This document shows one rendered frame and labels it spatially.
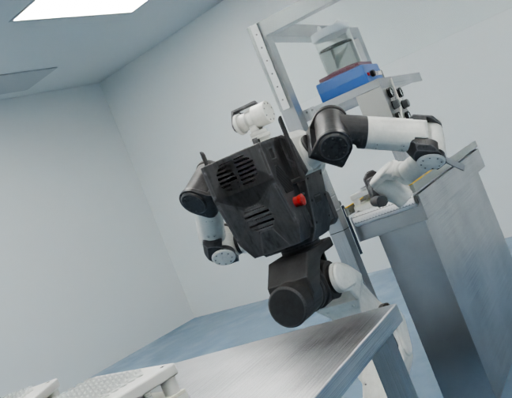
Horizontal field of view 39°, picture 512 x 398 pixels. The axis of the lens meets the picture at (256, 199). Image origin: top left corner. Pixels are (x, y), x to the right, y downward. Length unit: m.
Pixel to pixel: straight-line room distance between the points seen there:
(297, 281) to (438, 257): 1.04
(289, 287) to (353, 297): 0.31
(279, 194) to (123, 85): 6.42
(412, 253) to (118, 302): 5.23
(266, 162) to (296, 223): 0.18
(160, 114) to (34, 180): 1.49
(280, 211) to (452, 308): 1.20
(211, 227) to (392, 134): 0.65
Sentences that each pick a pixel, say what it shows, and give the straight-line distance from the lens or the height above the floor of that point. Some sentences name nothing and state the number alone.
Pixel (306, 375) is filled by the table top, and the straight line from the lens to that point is 1.09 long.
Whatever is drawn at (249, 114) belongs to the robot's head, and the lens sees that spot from 2.06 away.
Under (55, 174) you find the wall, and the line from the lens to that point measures 7.71.
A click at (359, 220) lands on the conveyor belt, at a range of 2.77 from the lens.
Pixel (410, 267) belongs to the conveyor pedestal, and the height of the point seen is 0.61.
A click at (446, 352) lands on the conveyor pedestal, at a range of 2.98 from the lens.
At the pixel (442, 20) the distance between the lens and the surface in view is 2.54.
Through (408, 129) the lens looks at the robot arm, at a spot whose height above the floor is 1.12.
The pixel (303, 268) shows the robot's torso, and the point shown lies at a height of 0.88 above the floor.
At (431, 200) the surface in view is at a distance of 2.84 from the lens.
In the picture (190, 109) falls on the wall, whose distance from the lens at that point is 7.55.
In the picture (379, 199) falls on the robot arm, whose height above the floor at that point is 0.95.
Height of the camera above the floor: 1.13
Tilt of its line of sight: 1 degrees down
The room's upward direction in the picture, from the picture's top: 22 degrees counter-clockwise
